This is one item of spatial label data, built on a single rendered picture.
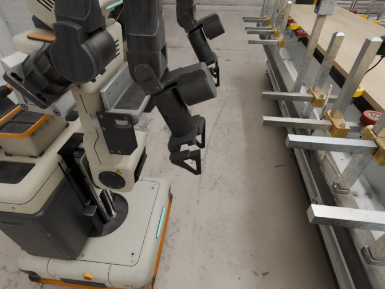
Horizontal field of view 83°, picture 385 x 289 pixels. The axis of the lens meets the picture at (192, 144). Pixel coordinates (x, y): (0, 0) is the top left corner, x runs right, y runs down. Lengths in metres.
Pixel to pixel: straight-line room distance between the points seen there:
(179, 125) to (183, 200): 1.25
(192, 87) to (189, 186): 1.38
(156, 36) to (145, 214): 1.06
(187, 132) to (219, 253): 1.12
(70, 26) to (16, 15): 2.53
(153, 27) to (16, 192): 0.69
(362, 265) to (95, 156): 0.89
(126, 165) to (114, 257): 0.55
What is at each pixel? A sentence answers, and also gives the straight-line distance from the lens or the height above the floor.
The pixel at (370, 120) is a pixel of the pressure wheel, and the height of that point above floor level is 0.90.
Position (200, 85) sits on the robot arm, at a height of 1.19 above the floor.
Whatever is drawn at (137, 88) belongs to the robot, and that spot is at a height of 1.04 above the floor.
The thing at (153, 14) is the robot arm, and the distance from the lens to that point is 0.39.
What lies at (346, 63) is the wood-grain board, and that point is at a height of 0.90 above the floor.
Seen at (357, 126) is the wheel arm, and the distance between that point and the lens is 1.09.
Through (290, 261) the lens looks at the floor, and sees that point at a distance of 1.58.
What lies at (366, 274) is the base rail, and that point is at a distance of 0.86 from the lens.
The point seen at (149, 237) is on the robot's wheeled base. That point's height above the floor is 0.28.
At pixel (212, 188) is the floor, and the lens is 1.74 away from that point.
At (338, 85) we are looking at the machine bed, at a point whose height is 0.80.
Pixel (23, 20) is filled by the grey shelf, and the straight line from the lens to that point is 2.92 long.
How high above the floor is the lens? 1.37
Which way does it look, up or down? 41 degrees down
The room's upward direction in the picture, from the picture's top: straight up
